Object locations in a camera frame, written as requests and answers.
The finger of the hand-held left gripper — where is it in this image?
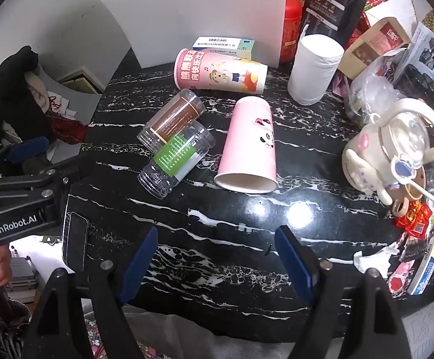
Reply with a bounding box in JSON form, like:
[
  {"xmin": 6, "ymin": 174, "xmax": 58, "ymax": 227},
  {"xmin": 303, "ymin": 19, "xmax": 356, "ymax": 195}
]
[
  {"xmin": 0, "ymin": 153, "xmax": 98, "ymax": 210},
  {"xmin": 0, "ymin": 136, "xmax": 51, "ymax": 180}
]

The clear jar with brown label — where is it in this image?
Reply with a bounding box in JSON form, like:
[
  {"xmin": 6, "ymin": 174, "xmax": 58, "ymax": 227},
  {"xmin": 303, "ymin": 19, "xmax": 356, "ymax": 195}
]
[{"xmin": 137, "ymin": 89, "xmax": 206, "ymax": 155}]

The pink panda paper cup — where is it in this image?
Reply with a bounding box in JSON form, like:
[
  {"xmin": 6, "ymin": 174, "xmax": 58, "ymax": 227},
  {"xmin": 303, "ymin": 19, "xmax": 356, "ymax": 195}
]
[{"xmin": 213, "ymin": 96, "xmax": 278, "ymax": 195}]

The white printed cloth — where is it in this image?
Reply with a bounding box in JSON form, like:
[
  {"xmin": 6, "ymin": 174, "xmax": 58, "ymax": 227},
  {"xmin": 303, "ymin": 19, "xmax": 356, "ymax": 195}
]
[{"xmin": 24, "ymin": 71, "xmax": 78, "ymax": 120}]

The clear jar with green label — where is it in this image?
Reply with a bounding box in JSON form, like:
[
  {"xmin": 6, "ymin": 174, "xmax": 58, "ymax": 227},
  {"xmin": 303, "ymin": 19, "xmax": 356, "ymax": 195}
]
[{"xmin": 137, "ymin": 120, "xmax": 216, "ymax": 200}]

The white paper roll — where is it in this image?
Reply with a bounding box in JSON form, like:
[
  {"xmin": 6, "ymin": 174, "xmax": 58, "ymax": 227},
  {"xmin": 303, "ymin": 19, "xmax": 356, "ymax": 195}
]
[{"xmin": 287, "ymin": 34, "xmax": 345, "ymax": 106}]

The white and blue box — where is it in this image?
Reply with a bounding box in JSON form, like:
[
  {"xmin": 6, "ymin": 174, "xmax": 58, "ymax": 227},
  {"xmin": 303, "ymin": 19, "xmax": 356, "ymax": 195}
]
[{"xmin": 407, "ymin": 232, "xmax": 434, "ymax": 295}]

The black comb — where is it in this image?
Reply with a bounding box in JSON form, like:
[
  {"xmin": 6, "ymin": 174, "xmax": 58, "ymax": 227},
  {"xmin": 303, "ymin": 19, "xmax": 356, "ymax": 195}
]
[{"xmin": 400, "ymin": 235, "xmax": 433, "ymax": 263}]

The white bunny ceramic teapot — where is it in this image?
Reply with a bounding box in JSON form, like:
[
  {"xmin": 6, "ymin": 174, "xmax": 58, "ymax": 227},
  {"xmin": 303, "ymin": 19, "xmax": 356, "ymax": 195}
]
[{"xmin": 341, "ymin": 98, "xmax": 434, "ymax": 206}]

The red plaid cloth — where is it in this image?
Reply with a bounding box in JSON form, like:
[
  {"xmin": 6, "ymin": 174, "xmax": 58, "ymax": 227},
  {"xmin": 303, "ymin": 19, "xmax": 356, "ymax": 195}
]
[{"xmin": 45, "ymin": 114, "xmax": 89, "ymax": 146}]

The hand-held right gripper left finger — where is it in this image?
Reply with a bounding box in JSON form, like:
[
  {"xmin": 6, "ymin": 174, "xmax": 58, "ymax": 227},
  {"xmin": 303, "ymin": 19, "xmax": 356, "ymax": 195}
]
[{"xmin": 20, "ymin": 226, "xmax": 159, "ymax": 359}]

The red snack packet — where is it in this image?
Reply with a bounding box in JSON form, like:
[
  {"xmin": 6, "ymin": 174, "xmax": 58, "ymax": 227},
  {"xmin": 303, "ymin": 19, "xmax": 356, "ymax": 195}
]
[{"xmin": 394, "ymin": 200, "xmax": 433, "ymax": 237}]

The black cloth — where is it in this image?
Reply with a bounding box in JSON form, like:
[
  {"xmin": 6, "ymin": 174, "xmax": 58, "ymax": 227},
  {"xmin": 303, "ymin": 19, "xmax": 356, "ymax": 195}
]
[{"xmin": 0, "ymin": 45, "xmax": 51, "ymax": 146}]

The black printed pouch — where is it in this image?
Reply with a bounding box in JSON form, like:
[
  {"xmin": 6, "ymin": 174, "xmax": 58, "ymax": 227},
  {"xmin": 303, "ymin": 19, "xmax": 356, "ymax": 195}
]
[{"xmin": 300, "ymin": 0, "xmax": 375, "ymax": 42}]

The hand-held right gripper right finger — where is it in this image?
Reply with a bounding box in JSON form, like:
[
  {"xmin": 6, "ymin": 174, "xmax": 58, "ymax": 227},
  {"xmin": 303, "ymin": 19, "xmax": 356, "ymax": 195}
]
[{"xmin": 275, "ymin": 225, "xmax": 420, "ymax": 359}]

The pink cartoon bear paper cup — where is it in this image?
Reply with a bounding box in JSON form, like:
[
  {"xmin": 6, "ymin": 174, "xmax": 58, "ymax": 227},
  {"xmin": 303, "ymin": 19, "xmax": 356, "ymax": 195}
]
[{"xmin": 173, "ymin": 48, "xmax": 269, "ymax": 95}]

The pink packet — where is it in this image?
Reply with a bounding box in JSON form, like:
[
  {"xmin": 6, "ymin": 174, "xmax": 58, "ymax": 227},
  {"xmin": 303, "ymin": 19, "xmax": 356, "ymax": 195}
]
[{"xmin": 387, "ymin": 260, "xmax": 416, "ymax": 294}]

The black smartphone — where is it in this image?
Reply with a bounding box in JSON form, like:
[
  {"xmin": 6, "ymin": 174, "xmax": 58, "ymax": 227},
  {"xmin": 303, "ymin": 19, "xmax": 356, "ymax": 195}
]
[{"xmin": 62, "ymin": 211, "xmax": 91, "ymax": 274}]

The white medicine box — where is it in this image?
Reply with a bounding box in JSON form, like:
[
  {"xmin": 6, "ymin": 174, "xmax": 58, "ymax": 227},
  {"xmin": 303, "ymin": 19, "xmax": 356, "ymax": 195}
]
[{"xmin": 192, "ymin": 36, "xmax": 258, "ymax": 61}]

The brown kraft box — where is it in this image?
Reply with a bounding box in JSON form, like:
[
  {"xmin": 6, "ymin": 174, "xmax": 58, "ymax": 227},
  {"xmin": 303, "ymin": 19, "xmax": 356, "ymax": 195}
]
[{"xmin": 337, "ymin": 17, "xmax": 412, "ymax": 80}]

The red cylinder can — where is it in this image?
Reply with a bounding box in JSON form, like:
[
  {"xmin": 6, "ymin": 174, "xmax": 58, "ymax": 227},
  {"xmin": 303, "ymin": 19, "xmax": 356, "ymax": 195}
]
[{"xmin": 279, "ymin": 0, "xmax": 303, "ymax": 64}]

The white plastic spoon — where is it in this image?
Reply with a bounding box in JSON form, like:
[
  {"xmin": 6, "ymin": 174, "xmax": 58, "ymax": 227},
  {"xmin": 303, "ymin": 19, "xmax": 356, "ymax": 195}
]
[{"xmin": 391, "ymin": 157, "xmax": 434, "ymax": 210}]

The printed photo leaflet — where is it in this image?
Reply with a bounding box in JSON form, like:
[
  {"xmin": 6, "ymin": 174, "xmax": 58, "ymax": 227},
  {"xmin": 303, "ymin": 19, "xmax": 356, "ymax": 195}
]
[{"xmin": 393, "ymin": 22, "xmax": 434, "ymax": 85}]

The white paper bag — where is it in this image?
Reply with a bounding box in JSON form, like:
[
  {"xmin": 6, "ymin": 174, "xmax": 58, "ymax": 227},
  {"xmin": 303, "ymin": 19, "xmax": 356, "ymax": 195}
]
[{"xmin": 363, "ymin": 0, "xmax": 420, "ymax": 43}]

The white foam board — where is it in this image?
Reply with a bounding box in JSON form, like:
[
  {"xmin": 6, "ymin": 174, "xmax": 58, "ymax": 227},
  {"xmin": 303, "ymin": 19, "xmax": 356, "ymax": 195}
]
[{"xmin": 99, "ymin": 0, "xmax": 288, "ymax": 69}]

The clear plastic bag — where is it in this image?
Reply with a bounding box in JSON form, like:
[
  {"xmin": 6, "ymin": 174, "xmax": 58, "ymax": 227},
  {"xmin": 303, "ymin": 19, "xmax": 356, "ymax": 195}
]
[{"xmin": 342, "ymin": 48, "xmax": 420, "ymax": 126}]

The silver suitcase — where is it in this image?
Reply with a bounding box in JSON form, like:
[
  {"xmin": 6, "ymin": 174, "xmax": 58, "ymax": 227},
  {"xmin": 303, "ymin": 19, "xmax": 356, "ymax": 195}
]
[{"xmin": 5, "ymin": 256, "xmax": 38, "ymax": 302}]

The crumpled white tissue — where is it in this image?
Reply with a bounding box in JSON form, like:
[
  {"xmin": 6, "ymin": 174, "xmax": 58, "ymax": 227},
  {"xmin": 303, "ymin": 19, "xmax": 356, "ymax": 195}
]
[{"xmin": 353, "ymin": 243, "xmax": 401, "ymax": 274}]

